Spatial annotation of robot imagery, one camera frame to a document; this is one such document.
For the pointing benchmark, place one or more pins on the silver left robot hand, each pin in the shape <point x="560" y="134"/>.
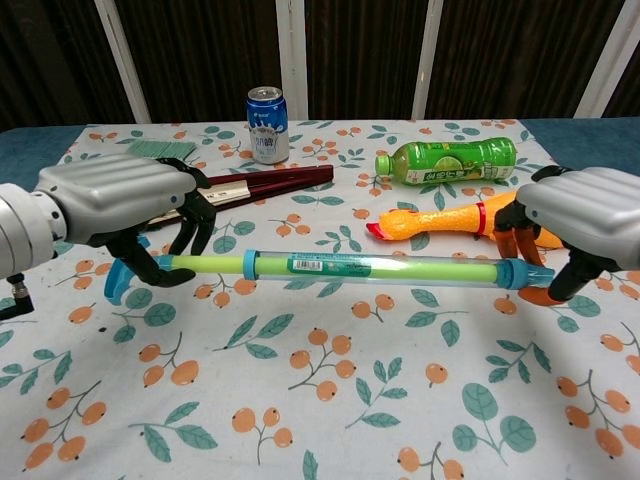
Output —
<point x="115" y="200"/>

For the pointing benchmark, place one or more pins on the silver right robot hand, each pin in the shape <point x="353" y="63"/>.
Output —
<point x="590" y="215"/>

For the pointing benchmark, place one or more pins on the water squirter tube toy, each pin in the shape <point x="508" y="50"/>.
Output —
<point x="325" y="267"/>

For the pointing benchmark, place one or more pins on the mint green hand brush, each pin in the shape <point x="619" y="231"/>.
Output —
<point x="160" y="148"/>

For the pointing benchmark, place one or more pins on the yellow rubber chicken toy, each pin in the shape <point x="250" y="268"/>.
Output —
<point x="440" y="220"/>

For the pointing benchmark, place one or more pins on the green plastic drink bottle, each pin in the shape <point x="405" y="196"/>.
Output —
<point x="450" y="160"/>

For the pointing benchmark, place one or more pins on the dark red folding fan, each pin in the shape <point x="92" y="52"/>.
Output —
<point x="280" y="180"/>

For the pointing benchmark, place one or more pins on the blue and white drink can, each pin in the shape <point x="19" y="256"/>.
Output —
<point x="267" y="130"/>

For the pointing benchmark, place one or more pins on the dark brown curtain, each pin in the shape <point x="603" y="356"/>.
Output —
<point x="210" y="50"/>

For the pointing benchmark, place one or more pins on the floral fruit print tablecloth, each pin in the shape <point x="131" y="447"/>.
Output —
<point x="320" y="400"/>

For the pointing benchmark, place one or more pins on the white frame post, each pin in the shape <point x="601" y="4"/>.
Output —
<point x="122" y="60"/>
<point x="605" y="60"/>
<point x="429" y="60"/>
<point x="292" y="60"/>

